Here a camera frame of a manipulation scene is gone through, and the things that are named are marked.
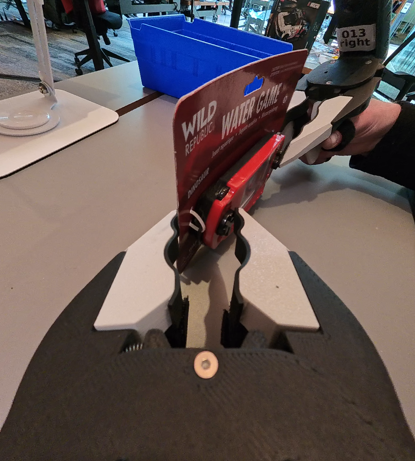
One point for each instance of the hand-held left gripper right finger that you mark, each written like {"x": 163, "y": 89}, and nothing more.
{"x": 276, "y": 288}

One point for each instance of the black printed box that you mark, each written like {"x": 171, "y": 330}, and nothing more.
{"x": 290, "y": 21}

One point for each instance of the black office chair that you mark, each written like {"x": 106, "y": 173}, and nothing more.
{"x": 99, "y": 21}

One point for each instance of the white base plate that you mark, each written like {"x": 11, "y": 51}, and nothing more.
{"x": 85, "y": 115}

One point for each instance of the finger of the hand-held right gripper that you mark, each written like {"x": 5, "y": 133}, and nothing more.
{"x": 319, "y": 122}
{"x": 297, "y": 119}

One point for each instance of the red handheld toy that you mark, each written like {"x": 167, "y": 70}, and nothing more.
{"x": 200, "y": 151}

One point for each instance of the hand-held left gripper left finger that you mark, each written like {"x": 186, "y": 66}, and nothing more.
{"x": 135, "y": 288}

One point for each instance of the person's right forearm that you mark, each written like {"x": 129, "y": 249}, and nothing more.
{"x": 409, "y": 155}

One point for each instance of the person's right hand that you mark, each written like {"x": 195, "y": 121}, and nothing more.
{"x": 376, "y": 129}

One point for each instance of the blue plastic bin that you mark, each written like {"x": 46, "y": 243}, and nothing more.
{"x": 175, "y": 61}

